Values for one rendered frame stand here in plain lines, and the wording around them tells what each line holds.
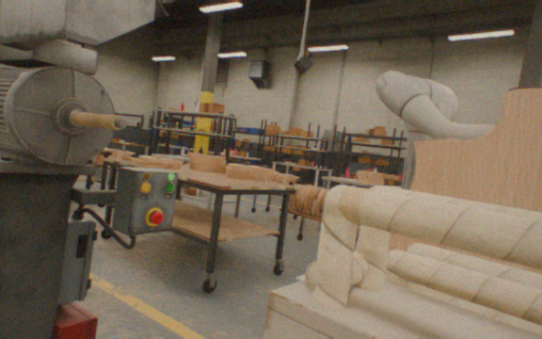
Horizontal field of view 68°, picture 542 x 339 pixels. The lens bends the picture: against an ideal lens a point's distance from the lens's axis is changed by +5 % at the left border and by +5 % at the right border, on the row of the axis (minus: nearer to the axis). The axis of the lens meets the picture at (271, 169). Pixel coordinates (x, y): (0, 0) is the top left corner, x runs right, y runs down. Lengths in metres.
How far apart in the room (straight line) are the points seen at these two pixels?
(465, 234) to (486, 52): 11.85
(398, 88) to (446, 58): 11.01
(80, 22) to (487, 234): 0.74
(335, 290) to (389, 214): 0.09
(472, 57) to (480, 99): 1.14
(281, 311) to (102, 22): 0.66
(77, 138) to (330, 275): 0.90
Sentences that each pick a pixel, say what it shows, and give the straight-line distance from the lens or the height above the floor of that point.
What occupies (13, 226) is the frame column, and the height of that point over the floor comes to 0.94.
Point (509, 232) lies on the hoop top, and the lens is 0.31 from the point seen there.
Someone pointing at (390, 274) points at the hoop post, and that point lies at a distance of 0.51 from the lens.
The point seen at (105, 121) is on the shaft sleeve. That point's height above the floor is 1.25.
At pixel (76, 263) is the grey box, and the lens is 1.45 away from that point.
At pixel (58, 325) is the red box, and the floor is 0.62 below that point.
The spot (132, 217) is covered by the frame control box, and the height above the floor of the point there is 0.98.
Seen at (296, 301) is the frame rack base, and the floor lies 1.10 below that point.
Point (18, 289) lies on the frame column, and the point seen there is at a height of 0.76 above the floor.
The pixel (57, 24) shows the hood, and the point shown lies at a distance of 0.87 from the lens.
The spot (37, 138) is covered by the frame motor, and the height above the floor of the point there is 1.19.
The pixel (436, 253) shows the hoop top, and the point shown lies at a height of 1.13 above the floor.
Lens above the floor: 1.24
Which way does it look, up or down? 3 degrees down
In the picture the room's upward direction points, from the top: 7 degrees clockwise
